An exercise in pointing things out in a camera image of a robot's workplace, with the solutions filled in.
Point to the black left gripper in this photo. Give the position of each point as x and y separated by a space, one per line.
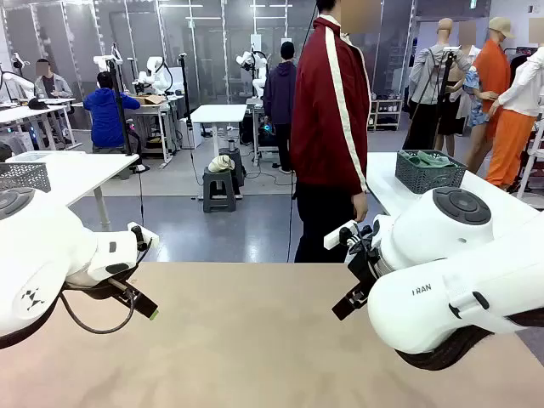
123 287

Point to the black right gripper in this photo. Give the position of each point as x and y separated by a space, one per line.
365 263

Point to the grey plastic basket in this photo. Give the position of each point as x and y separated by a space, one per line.
25 176
429 178

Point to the green towel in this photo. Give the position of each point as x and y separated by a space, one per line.
429 159

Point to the white lab robot arm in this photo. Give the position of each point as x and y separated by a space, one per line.
259 83
157 78
102 61
17 81

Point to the person's right forearm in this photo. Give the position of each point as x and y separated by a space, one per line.
359 170

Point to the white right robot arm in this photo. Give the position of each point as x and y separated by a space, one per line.
446 238

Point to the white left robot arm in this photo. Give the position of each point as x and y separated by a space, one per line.
38 238

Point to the person's right hand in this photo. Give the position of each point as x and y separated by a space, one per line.
361 208

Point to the beige cloth bundle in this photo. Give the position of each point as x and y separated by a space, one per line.
221 163

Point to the dark grey plastic stool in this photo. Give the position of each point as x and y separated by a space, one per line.
239 166

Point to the metal tumbler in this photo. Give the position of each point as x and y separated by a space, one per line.
232 144

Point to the person in blue jacket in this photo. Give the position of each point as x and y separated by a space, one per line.
106 115

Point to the low storage shelf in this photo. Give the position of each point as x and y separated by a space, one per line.
387 115

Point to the white robot desk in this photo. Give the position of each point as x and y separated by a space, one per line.
153 108

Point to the person in red track jacket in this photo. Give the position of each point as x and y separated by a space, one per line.
327 106

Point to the brown cardboard box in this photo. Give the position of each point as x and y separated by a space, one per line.
151 100

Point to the small white desk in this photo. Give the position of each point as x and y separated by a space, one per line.
219 112

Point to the black stand pole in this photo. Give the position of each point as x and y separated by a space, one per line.
185 93

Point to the person in purple hoodie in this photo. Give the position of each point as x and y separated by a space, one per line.
278 93

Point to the long white desk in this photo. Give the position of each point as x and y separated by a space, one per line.
25 112

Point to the black cap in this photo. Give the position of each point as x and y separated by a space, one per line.
38 104

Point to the mannequin with orange trousers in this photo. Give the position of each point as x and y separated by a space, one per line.
510 136

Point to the person in grey jacket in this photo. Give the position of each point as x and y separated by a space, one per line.
53 87

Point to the mannequin in grey shirt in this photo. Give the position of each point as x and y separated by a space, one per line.
429 72

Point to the person in blue floral dress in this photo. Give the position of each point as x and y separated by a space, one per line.
474 81

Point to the mannequin in orange with cap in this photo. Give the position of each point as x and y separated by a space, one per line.
493 72

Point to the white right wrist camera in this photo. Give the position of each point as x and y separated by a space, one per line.
336 238

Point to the black camera tripod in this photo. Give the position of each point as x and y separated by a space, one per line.
121 110
444 81

